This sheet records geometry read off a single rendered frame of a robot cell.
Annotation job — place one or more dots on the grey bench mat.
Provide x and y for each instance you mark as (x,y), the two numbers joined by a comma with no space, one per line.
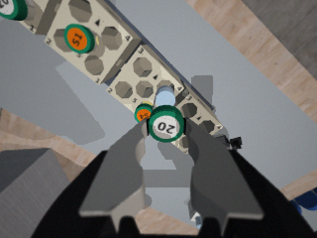
(44,88)

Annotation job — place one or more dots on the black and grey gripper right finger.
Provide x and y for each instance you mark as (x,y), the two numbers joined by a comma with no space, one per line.
(224,185)

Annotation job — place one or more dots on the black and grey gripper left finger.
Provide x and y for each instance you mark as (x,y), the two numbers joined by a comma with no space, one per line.
(110,187)

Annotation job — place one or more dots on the beige bucket adapter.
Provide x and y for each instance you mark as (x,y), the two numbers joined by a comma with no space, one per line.
(192,106)
(46,11)
(140,78)
(112,50)

